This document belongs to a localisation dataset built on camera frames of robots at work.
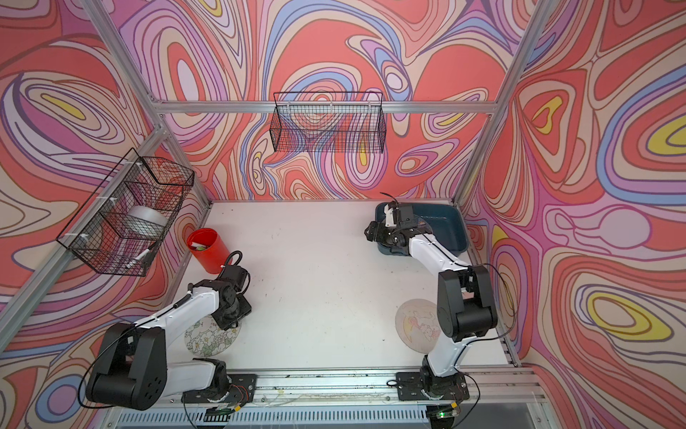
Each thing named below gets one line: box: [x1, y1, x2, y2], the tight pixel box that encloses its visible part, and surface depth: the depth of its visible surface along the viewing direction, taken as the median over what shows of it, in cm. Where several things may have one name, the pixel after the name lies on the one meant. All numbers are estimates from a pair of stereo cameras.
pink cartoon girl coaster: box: [394, 298, 441, 354], surface depth 87 cm
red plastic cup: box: [186, 227, 231, 275], surface depth 93 cm
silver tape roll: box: [121, 205, 169, 239], surface depth 74 cm
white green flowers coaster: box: [184, 313, 242, 358], surface depth 84 cm
